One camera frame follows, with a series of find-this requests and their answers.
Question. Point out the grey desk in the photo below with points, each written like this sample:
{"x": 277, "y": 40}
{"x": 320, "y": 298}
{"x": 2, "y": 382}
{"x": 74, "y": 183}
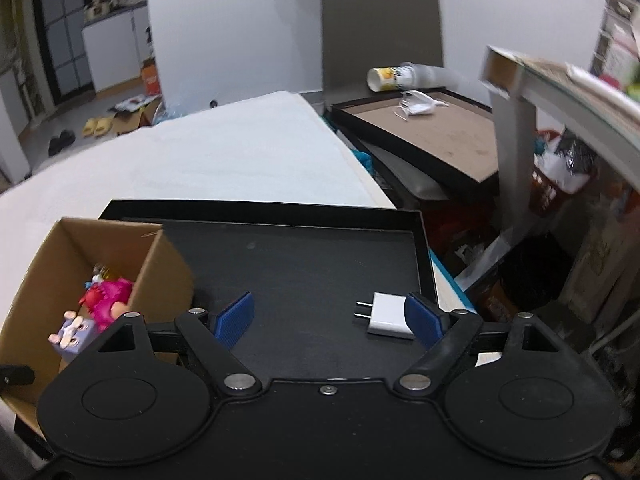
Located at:
{"x": 519, "y": 86}

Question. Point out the black slippers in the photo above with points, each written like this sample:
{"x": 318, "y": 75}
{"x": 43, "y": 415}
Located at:
{"x": 60, "y": 142}

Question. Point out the orange cardboard box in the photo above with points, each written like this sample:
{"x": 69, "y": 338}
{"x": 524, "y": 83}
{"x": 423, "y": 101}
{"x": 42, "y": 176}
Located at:
{"x": 149, "y": 77}

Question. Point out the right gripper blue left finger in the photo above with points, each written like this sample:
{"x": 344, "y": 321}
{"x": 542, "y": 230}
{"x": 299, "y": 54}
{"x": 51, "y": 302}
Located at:
{"x": 231, "y": 324}

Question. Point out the open cardboard box on floor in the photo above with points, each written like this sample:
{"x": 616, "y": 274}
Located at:
{"x": 135, "y": 113}

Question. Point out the pink doll figure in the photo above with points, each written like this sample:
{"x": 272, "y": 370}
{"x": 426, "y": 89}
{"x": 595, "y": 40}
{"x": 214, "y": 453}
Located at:
{"x": 107, "y": 300}

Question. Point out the black shallow tray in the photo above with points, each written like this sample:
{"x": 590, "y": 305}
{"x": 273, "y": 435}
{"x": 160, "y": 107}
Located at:
{"x": 305, "y": 266}

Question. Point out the grey chair back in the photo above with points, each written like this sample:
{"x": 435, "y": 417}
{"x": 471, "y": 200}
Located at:
{"x": 358, "y": 35}

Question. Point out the stack of plastic cups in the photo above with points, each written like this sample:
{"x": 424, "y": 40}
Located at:
{"x": 410, "y": 76}

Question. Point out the lilac cube toy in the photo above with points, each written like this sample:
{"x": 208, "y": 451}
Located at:
{"x": 75, "y": 334}

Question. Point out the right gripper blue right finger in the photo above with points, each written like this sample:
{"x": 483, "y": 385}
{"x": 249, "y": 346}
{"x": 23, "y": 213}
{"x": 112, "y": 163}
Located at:
{"x": 427, "y": 321}

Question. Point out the yellow slippers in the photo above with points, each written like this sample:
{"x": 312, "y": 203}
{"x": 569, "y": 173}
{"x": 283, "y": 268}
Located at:
{"x": 97, "y": 126}

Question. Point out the white power adapter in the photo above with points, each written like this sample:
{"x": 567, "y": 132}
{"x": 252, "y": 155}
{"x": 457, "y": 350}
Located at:
{"x": 385, "y": 315}

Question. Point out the brown cardboard box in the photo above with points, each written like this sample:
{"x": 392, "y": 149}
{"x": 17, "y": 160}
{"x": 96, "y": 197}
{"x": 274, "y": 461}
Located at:
{"x": 99, "y": 270}

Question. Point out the black tray with cardboard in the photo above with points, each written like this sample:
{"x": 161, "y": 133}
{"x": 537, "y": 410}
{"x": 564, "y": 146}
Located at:
{"x": 456, "y": 146}

